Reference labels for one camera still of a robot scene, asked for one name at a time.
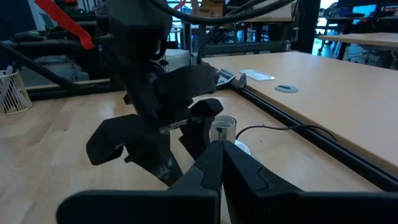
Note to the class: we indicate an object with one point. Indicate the grey metal bracket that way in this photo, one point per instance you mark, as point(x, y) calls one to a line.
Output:
point(242, 81)

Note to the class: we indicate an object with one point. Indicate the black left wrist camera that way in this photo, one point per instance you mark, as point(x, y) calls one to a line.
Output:
point(186, 82)

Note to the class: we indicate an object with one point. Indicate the red strip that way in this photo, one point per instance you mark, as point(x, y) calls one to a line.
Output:
point(66, 23)

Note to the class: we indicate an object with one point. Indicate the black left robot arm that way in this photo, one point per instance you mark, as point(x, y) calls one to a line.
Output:
point(136, 25)

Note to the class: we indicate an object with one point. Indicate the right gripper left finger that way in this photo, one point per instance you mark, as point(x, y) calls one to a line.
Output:
point(140, 208)

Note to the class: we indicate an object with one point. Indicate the black pillar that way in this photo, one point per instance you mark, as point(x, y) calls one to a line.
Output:
point(306, 25)

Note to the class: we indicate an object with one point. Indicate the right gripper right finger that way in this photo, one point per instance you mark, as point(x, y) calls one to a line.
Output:
point(295, 208)

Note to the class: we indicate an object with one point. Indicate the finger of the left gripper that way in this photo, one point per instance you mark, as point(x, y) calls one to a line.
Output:
point(199, 133)
point(109, 140)

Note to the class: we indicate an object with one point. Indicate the grey round desk grommet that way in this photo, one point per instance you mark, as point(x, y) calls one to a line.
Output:
point(286, 89)

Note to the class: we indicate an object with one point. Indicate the white storage bin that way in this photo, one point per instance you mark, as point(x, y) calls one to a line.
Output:
point(177, 59)

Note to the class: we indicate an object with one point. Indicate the cardboard box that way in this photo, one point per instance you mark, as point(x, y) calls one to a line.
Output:
point(208, 9)

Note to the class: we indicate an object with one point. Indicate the beige background table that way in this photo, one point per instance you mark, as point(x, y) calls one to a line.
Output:
point(367, 40)

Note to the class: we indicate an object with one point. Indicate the blue lit monitor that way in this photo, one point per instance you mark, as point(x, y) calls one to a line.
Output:
point(364, 11)

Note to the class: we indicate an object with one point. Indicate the chrome lamp socket base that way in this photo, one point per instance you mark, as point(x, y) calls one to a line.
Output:
point(224, 130)

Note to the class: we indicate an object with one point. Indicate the grey desk calculator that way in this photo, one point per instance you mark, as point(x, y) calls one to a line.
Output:
point(224, 79)

